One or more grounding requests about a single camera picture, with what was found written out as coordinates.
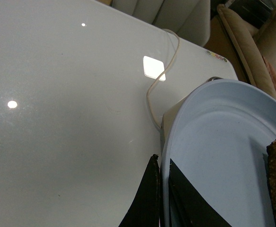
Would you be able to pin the beige sofa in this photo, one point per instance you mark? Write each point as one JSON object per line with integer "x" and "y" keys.
{"x": 243, "y": 45}

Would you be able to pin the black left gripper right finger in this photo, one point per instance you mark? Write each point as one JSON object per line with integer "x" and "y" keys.
{"x": 187, "y": 207}

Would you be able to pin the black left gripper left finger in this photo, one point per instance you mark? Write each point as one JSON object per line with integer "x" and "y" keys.
{"x": 145, "y": 208}

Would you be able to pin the coloured dot sticker strip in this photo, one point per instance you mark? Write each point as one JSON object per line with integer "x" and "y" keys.
{"x": 219, "y": 57}

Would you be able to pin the light blue plate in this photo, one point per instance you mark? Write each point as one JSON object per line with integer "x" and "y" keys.
{"x": 218, "y": 140}

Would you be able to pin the grey chair in middle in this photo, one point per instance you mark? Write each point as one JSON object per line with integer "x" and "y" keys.
{"x": 189, "y": 19}

